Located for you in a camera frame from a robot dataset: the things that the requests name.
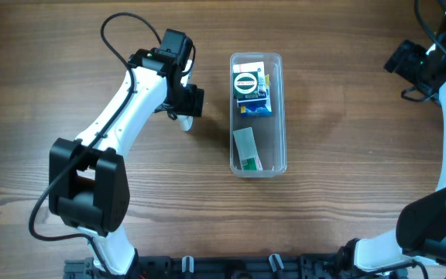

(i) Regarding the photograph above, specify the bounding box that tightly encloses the white spray bottle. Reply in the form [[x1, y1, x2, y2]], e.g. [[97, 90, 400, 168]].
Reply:
[[177, 74, 194, 132]]

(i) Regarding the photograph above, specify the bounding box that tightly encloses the dark green round-logo box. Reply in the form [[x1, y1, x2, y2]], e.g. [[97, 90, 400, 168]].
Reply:
[[233, 71, 259, 100]]

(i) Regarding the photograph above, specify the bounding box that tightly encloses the white Hansaplast box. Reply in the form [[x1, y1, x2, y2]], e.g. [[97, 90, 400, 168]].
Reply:
[[232, 61, 266, 107]]

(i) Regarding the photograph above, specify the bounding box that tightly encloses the blue VapoDrops box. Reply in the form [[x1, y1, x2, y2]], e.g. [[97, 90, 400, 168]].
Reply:
[[240, 74, 273, 117]]

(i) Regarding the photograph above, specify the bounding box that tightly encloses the white green medicine box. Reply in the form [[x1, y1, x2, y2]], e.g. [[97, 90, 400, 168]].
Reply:
[[233, 127, 263, 171]]

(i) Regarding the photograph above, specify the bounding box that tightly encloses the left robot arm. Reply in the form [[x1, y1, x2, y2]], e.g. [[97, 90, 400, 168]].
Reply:
[[48, 29, 204, 278]]

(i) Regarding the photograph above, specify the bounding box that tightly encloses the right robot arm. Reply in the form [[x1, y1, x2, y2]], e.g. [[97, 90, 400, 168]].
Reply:
[[331, 2, 446, 278]]

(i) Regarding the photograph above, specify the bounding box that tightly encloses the clear plastic container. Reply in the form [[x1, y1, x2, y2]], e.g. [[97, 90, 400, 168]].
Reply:
[[229, 53, 287, 178]]

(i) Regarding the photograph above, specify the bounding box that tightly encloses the left black cable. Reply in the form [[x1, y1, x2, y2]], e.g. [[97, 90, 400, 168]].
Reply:
[[28, 12, 197, 276]]

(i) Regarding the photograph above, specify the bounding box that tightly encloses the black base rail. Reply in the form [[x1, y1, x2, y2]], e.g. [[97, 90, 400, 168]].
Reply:
[[63, 253, 408, 279]]

